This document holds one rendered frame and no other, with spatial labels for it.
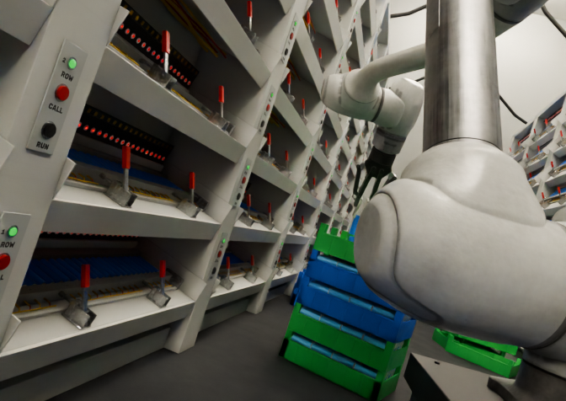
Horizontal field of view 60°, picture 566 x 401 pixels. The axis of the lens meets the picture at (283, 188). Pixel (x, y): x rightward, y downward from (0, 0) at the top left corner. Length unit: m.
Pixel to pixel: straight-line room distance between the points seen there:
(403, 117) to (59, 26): 1.03
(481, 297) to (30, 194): 0.49
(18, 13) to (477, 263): 0.51
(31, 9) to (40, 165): 0.16
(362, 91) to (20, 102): 0.95
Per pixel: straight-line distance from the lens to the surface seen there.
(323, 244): 1.41
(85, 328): 0.82
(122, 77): 0.69
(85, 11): 0.60
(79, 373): 0.95
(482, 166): 0.59
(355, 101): 1.34
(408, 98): 1.41
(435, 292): 0.53
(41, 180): 0.61
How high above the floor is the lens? 0.39
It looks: 3 degrees up
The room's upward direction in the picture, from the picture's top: 18 degrees clockwise
